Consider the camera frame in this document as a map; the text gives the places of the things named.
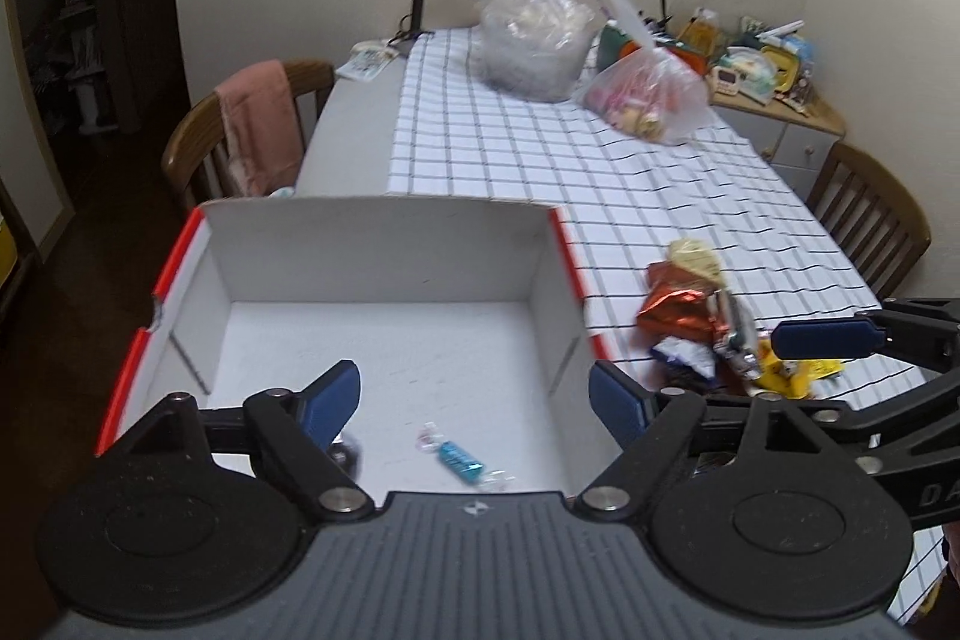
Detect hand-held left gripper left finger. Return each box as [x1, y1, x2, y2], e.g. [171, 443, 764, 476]
[124, 357, 376, 522]

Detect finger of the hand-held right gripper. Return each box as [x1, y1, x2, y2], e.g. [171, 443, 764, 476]
[771, 297, 960, 378]

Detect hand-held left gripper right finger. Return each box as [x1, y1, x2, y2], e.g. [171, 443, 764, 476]
[576, 360, 875, 522]

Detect yellow snack packet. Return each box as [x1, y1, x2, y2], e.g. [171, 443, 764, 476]
[753, 340, 845, 400]

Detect copper foil snack packet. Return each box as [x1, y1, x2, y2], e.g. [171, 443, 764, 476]
[636, 261, 725, 342]

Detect white cardboard box red outside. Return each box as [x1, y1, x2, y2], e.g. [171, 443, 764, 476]
[96, 197, 612, 507]

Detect dark wrapped candy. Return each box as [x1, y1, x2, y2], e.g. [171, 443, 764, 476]
[330, 434, 368, 472]

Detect white blue snack packet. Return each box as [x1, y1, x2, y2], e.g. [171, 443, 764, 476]
[649, 338, 718, 383]

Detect wooden slatted chair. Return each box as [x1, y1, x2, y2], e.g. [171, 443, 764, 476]
[806, 141, 932, 301]

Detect blue wrapped candy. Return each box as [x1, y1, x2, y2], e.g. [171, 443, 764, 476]
[418, 422, 515, 488]

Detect beige snack packet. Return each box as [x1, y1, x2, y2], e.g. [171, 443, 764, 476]
[667, 237, 725, 293]

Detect wooden cabinet with drawers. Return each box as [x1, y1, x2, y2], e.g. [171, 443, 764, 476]
[709, 83, 847, 203]

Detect white checked tablecloth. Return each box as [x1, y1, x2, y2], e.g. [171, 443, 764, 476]
[386, 26, 950, 627]

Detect pink towel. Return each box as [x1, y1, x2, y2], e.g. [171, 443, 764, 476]
[216, 61, 302, 199]

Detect clear plastic bag pink contents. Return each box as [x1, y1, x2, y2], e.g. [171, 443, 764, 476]
[576, 0, 714, 147]

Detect white printed packet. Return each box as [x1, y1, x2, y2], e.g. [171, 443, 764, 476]
[337, 40, 399, 83]

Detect clear plastic bag grey contents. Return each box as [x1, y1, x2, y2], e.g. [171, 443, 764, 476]
[465, 0, 598, 103]

